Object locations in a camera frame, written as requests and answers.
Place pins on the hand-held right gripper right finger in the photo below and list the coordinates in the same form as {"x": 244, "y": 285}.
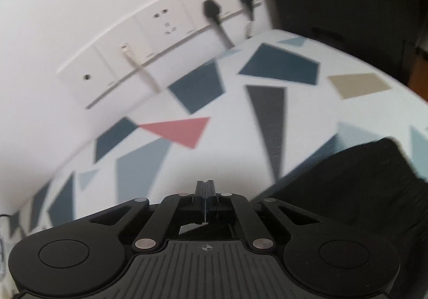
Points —
{"x": 210, "y": 200}

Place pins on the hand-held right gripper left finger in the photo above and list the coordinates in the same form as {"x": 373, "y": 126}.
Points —
{"x": 200, "y": 200}

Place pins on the black garment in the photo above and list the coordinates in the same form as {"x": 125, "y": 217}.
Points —
{"x": 367, "y": 185}

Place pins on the black printer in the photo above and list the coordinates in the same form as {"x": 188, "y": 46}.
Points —
{"x": 334, "y": 1}

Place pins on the white coax wall plate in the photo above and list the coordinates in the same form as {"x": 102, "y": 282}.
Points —
{"x": 77, "y": 88}

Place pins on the white network wall plate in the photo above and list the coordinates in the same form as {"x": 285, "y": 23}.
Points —
{"x": 110, "y": 58}

